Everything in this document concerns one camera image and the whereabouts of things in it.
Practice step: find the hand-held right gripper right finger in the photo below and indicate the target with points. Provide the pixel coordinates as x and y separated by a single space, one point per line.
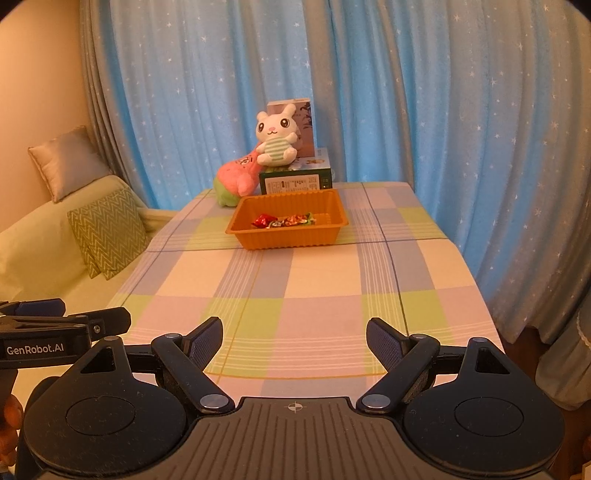
385 342

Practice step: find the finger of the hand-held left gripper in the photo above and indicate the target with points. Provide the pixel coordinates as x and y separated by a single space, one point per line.
37 307
111 321

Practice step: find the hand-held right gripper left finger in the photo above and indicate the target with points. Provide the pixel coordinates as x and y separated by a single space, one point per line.
207 342

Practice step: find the orange plastic tray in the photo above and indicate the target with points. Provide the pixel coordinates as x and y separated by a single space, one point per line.
286 237

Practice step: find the red packet with white label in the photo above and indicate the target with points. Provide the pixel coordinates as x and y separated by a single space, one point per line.
263 220

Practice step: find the dark green sausage packet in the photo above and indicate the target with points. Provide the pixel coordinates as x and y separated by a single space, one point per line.
298 220

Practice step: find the person's left hand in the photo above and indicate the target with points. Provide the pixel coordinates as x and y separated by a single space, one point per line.
9 429

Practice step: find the pale green sofa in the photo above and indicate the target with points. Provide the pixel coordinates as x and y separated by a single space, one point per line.
37 249

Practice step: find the green chevron pillow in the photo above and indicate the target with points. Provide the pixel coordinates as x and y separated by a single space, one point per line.
111 230
91 265

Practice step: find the grey satin pillow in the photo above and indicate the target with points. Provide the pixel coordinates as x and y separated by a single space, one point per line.
69 161

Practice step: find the pink star plush toy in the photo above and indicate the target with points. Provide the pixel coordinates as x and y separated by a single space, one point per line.
235 177

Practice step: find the grey curtain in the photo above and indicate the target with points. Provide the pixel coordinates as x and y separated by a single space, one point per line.
563 360
99 92

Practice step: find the green cardboard box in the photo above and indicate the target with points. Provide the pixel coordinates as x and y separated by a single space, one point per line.
295 184

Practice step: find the white rabbit plush toy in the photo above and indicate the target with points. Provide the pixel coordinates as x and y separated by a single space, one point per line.
274 147

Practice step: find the tall printed box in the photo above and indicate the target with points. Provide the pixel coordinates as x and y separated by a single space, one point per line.
305 134

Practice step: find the blue star curtain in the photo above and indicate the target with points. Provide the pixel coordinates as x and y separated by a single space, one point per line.
415 92

